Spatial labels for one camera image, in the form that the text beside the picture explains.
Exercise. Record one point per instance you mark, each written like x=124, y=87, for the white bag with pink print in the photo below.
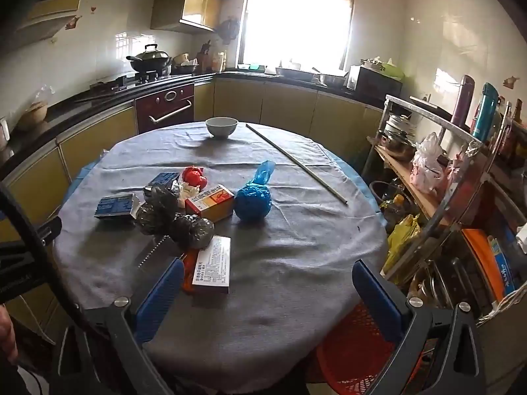
x=428, y=164

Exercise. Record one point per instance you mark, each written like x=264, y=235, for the person's left hand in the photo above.
x=6, y=333

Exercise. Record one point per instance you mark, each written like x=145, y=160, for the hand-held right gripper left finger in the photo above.
x=161, y=296

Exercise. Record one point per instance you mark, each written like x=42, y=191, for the teal thermos bottle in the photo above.
x=486, y=111

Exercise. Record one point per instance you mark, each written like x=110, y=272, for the blue under cloth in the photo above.
x=80, y=177

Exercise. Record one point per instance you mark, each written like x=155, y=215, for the green plastic item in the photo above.
x=393, y=72

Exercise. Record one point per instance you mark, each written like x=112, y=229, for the black gas stove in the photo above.
x=123, y=82

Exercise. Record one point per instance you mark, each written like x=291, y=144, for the blue plastic bag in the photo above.
x=252, y=203

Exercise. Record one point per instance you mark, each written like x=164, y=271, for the purple thermos bottle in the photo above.
x=463, y=101

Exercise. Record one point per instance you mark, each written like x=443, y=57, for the stack of plates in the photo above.
x=397, y=123

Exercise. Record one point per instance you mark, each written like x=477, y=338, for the microwave oven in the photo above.
x=372, y=83

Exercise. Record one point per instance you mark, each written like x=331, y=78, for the silver pill blister strip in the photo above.
x=158, y=251

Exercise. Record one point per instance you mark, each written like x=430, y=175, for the yellow plastic bag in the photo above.
x=401, y=240

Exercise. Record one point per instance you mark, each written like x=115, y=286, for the red plastic basket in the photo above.
x=354, y=358

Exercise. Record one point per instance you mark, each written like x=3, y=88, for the white ceramic bowl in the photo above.
x=221, y=126

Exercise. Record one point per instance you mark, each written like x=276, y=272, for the white plastic bag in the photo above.
x=190, y=192

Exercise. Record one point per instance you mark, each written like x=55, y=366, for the framed yellow wall cabinet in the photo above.
x=41, y=0

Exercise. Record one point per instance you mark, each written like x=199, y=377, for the black wok with lid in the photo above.
x=150, y=59

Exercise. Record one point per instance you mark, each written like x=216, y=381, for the grey plastic bag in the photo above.
x=192, y=232
x=161, y=198
x=150, y=221

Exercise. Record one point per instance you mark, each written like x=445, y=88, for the yellow base cabinets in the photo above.
x=280, y=105

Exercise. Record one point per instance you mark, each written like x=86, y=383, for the steel pot with lid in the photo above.
x=397, y=146

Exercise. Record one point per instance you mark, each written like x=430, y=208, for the hanging woven fan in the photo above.
x=228, y=31

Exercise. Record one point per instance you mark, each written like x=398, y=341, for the orange packet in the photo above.
x=189, y=271

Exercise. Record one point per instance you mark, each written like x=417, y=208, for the small dark blue box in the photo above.
x=164, y=179

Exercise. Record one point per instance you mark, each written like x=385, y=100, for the maroon oven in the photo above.
x=164, y=109

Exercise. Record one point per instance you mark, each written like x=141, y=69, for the long thin wooden stick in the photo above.
x=296, y=162

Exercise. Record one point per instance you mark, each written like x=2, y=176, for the large dark blue box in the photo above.
x=115, y=206

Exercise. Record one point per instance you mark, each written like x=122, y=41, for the pink plastic bag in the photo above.
x=455, y=175

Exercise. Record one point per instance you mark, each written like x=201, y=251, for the metal pans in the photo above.
x=308, y=76

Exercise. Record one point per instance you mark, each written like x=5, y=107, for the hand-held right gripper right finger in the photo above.
x=378, y=301

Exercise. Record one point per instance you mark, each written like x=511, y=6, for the orange yellow cardboard box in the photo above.
x=214, y=205

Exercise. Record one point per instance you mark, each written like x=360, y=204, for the red plastic bag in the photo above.
x=194, y=176

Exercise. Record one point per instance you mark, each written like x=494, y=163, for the cooking oil bottle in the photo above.
x=393, y=208

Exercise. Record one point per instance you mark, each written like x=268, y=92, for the window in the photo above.
x=296, y=16

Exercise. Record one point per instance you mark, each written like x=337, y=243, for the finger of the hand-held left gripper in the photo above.
x=51, y=230

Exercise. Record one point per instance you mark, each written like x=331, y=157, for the knife block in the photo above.
x=204, y=57

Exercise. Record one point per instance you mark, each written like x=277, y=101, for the white medicine box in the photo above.
x=213, y=265

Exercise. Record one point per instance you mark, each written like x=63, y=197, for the brown bowl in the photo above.
x=33, y=115

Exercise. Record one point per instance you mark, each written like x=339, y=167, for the metal shelf rack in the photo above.
x=440, y=121

